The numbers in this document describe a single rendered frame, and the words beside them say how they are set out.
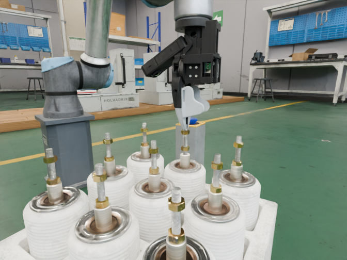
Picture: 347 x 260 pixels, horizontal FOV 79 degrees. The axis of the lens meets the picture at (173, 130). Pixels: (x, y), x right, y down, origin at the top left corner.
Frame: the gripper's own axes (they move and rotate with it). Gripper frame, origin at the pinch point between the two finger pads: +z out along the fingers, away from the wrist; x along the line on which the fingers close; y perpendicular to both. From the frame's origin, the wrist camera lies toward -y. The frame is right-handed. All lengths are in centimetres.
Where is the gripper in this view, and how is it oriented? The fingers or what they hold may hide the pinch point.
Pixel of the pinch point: (182, 122)
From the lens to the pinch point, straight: 47.0
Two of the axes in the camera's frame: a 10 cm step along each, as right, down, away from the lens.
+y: 9.1, 0.9, -4.0
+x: 4.1, -2.2, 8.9
